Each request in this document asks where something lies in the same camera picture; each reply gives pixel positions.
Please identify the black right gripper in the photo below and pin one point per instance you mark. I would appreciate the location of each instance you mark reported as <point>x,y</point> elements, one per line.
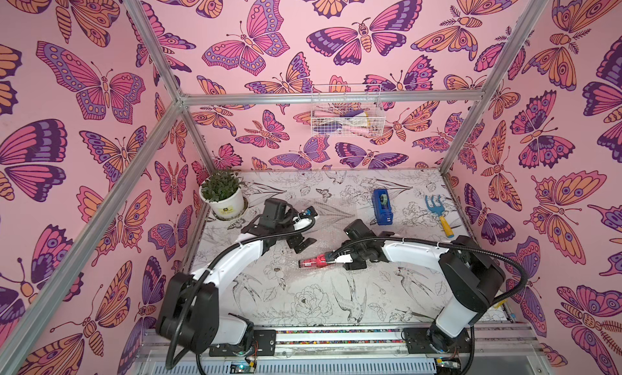
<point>354,258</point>

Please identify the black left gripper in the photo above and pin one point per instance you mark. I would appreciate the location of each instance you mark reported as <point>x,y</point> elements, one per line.
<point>293,244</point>

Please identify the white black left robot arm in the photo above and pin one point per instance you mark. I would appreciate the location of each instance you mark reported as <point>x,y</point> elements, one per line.
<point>190,317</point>

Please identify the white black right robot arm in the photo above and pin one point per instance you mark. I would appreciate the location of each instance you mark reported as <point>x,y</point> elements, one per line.
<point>474,279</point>

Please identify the blue tape dispenser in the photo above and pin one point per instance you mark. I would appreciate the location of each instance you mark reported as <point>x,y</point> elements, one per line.
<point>383,214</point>

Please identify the green clear tape roll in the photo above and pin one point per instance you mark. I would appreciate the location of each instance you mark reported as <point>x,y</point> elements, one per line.
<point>384,199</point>

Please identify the potted green plant white pot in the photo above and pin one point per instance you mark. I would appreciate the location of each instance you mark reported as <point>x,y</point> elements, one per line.
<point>222,191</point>

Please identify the teal garden fork yellow handle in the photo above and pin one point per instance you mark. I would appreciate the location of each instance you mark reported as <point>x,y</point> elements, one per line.
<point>436,207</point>

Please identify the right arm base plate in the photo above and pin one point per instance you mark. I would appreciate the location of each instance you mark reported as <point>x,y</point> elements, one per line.
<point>420,340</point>

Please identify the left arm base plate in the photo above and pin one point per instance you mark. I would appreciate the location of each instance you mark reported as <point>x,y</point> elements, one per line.
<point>258,342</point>

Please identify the white wire wall basket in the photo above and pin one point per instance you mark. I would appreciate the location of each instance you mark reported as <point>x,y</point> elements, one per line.
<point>344,110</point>

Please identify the aluminium front rail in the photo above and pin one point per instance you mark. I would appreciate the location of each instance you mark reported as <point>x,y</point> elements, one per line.
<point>495,348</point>

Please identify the aluminium frame post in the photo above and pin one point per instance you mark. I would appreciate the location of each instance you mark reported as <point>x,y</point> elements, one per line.
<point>520,33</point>

